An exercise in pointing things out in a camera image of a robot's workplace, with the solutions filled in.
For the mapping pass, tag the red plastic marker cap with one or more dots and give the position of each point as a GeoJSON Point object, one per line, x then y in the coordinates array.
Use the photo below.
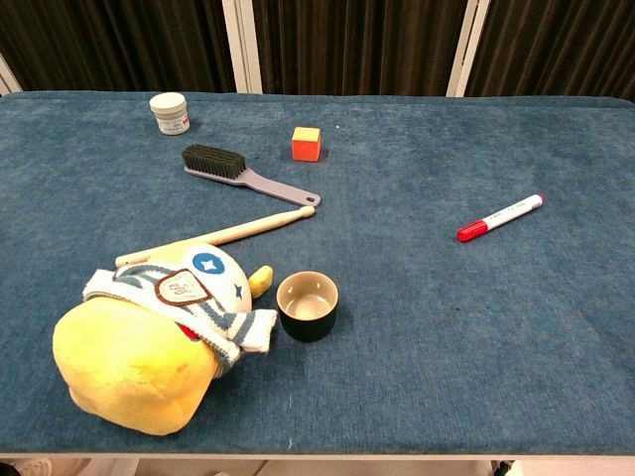
{"type": "Point", "coordinates": [471, 231]}

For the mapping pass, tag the white marker with red cap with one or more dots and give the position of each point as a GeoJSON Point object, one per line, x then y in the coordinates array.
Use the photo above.
{"type": "Point", "coordinates": [515, 207]}

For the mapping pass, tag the black cup with beige interior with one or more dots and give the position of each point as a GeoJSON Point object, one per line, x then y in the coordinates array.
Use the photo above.
{"type": "Point", "coordinates": [307, 306]}

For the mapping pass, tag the wooden drumstick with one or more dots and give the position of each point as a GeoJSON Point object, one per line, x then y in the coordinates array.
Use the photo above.
{"type": "Point", "coordinates": [233, 234]}

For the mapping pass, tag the orange yellow wooden cube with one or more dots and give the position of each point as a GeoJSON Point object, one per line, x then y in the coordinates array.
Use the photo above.
{"type": "Point", "coordinates": [305, 144]}

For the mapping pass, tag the grey brush with dark bristles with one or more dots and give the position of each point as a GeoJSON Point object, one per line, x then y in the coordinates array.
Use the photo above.
{"type": "Point", "coordinates": [233, 170]}

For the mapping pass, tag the blue velvet table cloth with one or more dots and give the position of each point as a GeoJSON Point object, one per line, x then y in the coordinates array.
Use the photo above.
{"type": "Point", "coordinates": [421, 307]}

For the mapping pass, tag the small white plastic jar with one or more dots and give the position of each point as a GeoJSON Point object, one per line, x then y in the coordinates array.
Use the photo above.
{"type": "Point", "coordinates": [170, 113]}

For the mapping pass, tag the dark pleated curtain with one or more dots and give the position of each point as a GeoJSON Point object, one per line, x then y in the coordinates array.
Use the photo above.
{"type": "Point", "coordinates": [357, 44]}

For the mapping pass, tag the yellow plush duck toy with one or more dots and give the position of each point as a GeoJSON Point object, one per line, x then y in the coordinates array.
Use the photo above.
{"type": "Point", "coordinates": [134, 357]}

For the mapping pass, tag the white vertical frame post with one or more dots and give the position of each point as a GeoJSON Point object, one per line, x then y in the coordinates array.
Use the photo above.
{"type": "Point", "coordinates": [242, 45]}
{"type": "Point", "coordinates": [467, 48]}
{"type": "Point", "coordinates": [8, 77]}

